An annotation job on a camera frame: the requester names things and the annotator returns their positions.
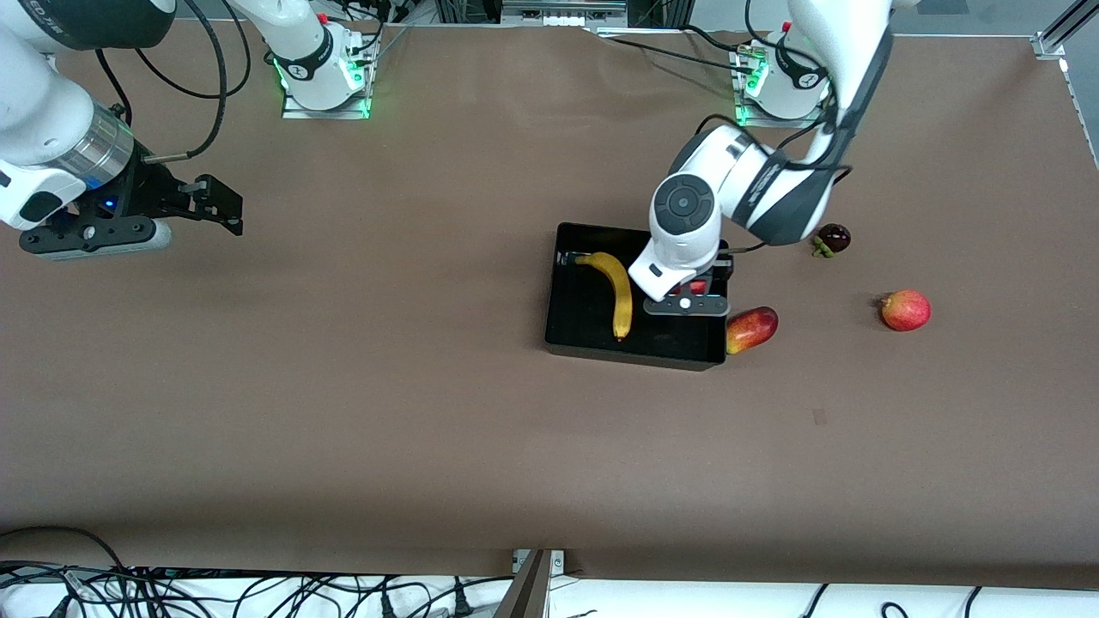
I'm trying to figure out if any aluminium frame profile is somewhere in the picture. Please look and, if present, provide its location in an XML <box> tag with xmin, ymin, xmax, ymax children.
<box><xmin>1033</xmin><ymin>0</ymin><xmax>1099</xmax><ymax>60</ymax></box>

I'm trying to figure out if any white power strip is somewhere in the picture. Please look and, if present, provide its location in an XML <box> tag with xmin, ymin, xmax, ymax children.
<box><xmin>502</xmin><ymin>0</ymin><xmax>628</xmax><ymax>23</ymax></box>

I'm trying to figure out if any yellow banana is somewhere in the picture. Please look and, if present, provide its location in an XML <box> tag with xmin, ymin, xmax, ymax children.
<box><xmin>574</xmin><ymin>251</ymin><xmax>635</xmax><ymax>342</ymax></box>

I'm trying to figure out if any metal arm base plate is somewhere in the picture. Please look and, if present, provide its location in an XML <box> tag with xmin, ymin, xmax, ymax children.
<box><xmin>734</xmin><ymin>47</ymin><xmax>827</xmax><ymax>130</ymax></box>
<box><xmin>281</xmin><ymin>34</ymin><xmax>373</xmax><ymax>120</ymax></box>

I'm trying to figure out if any black plastic tray box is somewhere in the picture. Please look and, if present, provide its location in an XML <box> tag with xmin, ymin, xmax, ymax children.
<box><xmin>543</xmin><ymin>221</ymin><xmax>730</xmax><ymax>373</ymax></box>

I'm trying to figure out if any dark purple mangosteen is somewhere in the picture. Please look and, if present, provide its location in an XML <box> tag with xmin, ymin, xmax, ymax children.
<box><xmin>812</xmin><ymin>222</ymin><xmax>853</xmax><ymax>259</ymax></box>

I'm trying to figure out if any grey metal pole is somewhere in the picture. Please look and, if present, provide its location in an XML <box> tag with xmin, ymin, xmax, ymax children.
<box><xmin>492</xmin><ymin>549</ymin><xmax>551</xmax><ymax>618</ymax></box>

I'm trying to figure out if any red yellow mango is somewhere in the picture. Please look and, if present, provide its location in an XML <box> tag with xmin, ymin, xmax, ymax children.
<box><xmin>726</xmin><ymin>306</ymin><xmax>780</xmax><ymax>355</ymax></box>

